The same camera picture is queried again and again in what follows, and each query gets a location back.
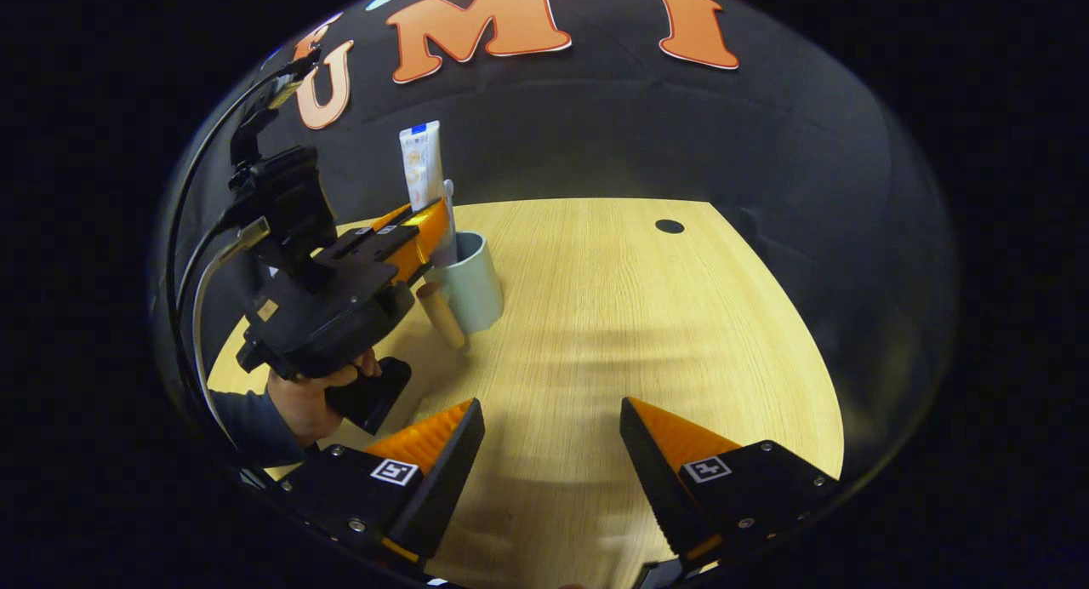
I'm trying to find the black cable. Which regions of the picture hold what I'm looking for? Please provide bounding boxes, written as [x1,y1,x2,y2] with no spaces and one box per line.
[165,48,324,441]

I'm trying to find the grey cable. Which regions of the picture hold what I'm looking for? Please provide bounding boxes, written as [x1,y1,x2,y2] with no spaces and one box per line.
[191,217,273,449]

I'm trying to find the wooden desktop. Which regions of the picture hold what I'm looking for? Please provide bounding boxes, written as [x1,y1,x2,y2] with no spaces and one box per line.
[207,197,846,589]

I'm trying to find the pale green cup wooden handle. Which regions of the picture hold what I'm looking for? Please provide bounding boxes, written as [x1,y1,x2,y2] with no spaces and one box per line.
[414,230,505,354]

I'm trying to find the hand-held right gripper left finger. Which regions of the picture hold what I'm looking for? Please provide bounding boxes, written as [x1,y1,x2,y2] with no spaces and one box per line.
[272,397,487,566]

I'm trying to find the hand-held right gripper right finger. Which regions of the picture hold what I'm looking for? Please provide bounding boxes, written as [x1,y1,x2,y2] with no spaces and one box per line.
[619,396,843,575]

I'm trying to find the white toothpaste tube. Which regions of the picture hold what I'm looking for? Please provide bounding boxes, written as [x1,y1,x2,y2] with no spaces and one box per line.
[399,120,457,268]

